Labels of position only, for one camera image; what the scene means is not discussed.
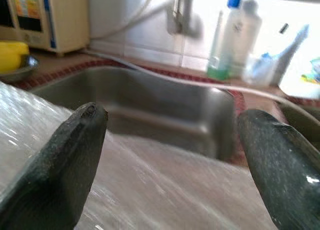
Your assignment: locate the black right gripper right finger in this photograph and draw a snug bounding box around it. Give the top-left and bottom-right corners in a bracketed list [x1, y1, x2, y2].
[237, 109, 320, 230]

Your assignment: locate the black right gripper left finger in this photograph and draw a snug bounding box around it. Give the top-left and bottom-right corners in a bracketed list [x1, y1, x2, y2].
[0, 102, 109, 230]

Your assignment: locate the round metal bowl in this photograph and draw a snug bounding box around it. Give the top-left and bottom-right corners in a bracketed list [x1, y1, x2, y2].
[0, 54, 40, 84]

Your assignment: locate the yellow plastic jug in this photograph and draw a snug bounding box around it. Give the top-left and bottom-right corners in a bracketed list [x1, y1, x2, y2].
[0, 41, 30, 72]

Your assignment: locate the small steel sink basin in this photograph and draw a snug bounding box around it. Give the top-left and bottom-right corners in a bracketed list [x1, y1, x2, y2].
[278, 102, 320, 151]

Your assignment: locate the clear bubble wrap sheet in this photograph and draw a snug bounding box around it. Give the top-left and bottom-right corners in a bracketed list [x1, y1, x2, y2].
[0, 81, 278, 230]

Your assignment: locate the white detergent bottle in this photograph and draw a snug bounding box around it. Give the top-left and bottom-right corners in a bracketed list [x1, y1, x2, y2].
[279, 39, 320, 100]

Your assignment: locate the stainless steel sink basin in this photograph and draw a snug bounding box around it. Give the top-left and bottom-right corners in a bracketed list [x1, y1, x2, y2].
[29, 66, 241, 166]

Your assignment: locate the clear bottle blue cap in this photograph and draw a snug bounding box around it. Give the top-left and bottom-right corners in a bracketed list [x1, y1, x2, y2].
[206, 0, 263, 81]

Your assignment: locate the cream water ionizer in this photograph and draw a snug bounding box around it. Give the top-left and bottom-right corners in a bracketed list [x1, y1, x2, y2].
[0, 0, 90, 57]

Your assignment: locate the thick pale hose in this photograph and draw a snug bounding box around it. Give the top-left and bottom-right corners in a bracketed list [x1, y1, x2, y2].
[83, 49, 301, 105]

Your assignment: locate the thin white hose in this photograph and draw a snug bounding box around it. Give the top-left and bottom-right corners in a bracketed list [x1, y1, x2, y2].
[89, 0, 176, 40]

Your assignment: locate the grey wall faucet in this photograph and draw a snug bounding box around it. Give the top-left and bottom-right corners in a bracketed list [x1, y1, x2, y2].
[166, 0, 203, 37]

